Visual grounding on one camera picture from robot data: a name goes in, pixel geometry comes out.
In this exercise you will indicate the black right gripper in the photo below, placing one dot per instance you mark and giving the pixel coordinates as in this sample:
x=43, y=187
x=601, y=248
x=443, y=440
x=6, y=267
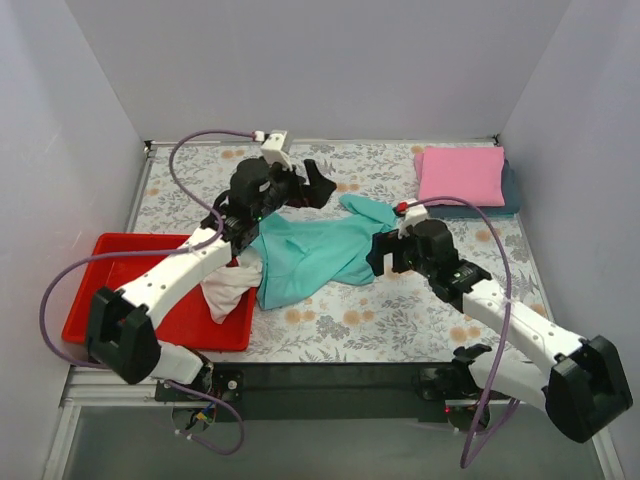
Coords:
x=392, y=254

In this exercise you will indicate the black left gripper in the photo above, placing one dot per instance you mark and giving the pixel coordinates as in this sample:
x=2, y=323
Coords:
x=295, y=185

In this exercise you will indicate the teal t shirt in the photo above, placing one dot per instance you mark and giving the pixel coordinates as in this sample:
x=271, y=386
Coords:
x=299, y=258

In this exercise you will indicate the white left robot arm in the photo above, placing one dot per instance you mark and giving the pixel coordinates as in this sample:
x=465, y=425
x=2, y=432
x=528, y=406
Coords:
x=121, y=331

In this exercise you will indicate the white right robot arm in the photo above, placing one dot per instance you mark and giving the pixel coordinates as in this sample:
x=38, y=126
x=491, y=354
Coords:
x=579, y=383

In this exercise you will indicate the folded pink t shirt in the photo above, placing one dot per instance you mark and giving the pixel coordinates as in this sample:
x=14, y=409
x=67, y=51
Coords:
x=470, y=173

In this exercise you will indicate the floral tablecloth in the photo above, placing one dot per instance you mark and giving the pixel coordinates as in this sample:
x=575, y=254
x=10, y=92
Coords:
x=394, y=319

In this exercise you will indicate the folded dark blue t shirt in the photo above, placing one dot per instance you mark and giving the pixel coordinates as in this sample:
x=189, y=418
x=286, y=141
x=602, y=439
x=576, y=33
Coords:
x=510, y=192

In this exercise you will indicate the white t shirt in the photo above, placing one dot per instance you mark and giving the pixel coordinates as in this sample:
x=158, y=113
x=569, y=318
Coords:
x=224, y=288

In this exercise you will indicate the red plastic tray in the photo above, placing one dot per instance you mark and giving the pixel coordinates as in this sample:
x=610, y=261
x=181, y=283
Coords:
x=100, y=280

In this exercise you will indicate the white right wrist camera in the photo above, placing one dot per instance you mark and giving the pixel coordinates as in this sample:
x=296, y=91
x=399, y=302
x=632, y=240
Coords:
x=409, y=214

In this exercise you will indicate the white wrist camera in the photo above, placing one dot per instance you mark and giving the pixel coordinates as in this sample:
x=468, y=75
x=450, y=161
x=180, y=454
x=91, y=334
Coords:
x=275, y=147
x=409, y=214

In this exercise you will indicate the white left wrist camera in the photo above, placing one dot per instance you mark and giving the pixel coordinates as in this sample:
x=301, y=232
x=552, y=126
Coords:
x=275, y=147

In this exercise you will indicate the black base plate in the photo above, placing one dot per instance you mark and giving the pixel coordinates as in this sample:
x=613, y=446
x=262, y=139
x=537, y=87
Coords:
x=343, y=391

